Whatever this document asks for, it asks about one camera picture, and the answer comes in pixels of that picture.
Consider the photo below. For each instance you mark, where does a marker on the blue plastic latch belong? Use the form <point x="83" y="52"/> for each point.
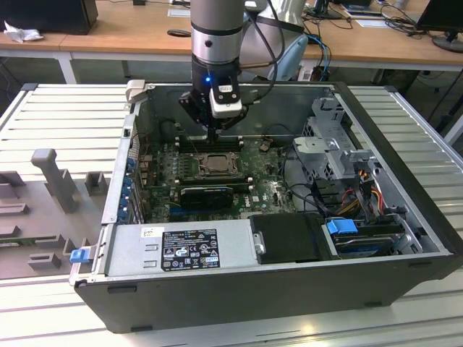
<point x="79" y="256"/>

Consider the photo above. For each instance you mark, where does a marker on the grey metal drive cage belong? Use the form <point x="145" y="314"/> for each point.
<point x="318" y="144"/>

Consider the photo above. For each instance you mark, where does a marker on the silver power supply unit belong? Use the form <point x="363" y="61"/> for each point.
<point x="126" y="253"/>

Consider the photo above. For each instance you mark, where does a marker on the white paper sheet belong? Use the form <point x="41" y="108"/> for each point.
<point x="372" y="22"/>

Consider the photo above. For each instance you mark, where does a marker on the green motherboard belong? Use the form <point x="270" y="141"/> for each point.
<point x="267" y="180"/>

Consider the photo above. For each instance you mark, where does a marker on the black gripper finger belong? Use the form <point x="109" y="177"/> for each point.
<point x="233" y="122"/>
<point x="197" y="108"/>

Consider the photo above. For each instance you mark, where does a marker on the wooden desk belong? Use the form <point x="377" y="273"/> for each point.
<point x="126" y="29"/>

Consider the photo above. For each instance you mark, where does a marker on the blue disk carrier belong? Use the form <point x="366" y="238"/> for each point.
<point x="340" y="229"/>

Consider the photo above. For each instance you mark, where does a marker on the crumpled white paper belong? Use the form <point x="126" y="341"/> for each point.
<point x="21" y="34"/>

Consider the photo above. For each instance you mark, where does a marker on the black graphics card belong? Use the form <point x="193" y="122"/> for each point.
<point x="206" y="199"/>

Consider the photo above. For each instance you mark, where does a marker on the round coin battery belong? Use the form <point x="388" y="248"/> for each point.
<point x="264" y="146"/>

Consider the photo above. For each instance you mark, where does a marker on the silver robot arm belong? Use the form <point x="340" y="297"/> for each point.
<point x="217" y="21"/>

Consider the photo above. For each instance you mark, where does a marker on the CPU socket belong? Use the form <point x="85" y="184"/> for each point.
<point x="202" y="173"/>

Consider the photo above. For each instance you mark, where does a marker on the black monitor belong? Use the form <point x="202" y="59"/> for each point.
<point x="441" y="14"/>

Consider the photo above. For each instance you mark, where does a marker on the black PC case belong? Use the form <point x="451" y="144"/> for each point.
<point x="253" y="300"/>

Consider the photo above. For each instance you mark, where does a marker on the grey parts rack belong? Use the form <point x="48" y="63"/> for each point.
<point x="54" y="224"/>

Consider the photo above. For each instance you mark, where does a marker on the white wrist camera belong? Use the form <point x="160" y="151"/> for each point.
<point x="226" y="106"/>

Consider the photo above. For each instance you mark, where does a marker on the black plastic shroud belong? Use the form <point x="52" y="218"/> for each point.
<point x="289" y="238"/>

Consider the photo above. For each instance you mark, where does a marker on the black RAM slot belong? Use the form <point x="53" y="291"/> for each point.
<point x="231" y="146"/>
<point x="231" y="139"/>
<point x="231" y="149"/>
<point x="231" y="142"/>

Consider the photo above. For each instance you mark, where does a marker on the black monitor stand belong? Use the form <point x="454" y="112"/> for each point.
<point x="325" y="14"/>

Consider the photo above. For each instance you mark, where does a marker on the green RAM stick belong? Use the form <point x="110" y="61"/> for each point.
<point x="14" y="241"/>

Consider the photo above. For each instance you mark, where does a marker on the black computer tower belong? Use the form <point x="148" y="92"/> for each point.
<point x="47" y="14"/>

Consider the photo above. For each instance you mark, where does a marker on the blue slot clip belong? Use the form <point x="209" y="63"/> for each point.
<point x="131" y="164"/>
<point x="127" y="190"/>
<point x="124" y="211"/>

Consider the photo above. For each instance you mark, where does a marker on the grey case latch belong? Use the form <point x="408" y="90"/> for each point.
<point x="134" y="90"/>

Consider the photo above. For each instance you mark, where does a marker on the hard disk drive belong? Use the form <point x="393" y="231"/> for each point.
<point x="365" y="247"/>

